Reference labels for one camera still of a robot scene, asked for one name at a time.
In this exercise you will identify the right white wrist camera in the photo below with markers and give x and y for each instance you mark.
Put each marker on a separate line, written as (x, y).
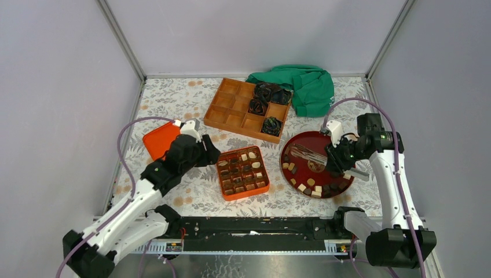
(333, 129)

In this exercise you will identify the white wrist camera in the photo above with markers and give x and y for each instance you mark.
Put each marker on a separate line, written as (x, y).
(189, 127)
(333, 129)

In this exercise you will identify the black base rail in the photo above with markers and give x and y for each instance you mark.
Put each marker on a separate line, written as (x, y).
(256, 235)

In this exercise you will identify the wooden compartment organizer tray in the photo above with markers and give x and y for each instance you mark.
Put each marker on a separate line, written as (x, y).
(229, 111)

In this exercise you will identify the orange box lid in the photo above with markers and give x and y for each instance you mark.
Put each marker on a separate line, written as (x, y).
(158, 141)

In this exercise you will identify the dark rolled fabric middle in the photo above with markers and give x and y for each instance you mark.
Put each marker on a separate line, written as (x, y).
(258, 107)

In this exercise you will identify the red round plate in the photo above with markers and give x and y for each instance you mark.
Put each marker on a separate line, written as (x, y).
(309, 178)

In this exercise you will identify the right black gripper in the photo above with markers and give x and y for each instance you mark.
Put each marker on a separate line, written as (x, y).
(335, 163)

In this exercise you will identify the orange chocolate box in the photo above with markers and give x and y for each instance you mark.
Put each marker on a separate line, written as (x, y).
(238, 181)

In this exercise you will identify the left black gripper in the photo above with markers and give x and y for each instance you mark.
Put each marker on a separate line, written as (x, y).
(212, 154)

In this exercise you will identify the dark rolled fabric front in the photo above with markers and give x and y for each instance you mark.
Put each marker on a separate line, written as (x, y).
(271, 126)

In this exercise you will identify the dark rolled fabric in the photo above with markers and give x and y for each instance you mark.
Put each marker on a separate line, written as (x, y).
(271, 126)
(272, 93)
(258, 107)

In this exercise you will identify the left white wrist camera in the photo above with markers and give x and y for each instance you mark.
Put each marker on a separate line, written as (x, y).
(189, 127)

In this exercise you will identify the green cloth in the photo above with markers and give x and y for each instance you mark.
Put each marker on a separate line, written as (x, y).
(312, 87)

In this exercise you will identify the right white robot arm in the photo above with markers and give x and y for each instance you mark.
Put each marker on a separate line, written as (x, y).
(401, 241)

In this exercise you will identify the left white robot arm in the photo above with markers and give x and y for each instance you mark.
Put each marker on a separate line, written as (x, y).
(96, 250)

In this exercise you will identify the metal serving tongs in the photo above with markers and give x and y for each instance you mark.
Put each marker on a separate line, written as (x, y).
(300, 151)

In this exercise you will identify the aluminium frame rail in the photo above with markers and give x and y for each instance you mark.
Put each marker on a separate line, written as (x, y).
(155, 246)

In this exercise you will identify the floral table mat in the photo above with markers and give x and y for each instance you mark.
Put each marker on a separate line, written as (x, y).
(198, 194)

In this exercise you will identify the dark rolled fabric back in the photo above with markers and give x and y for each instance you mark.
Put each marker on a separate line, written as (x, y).
(272, 93)

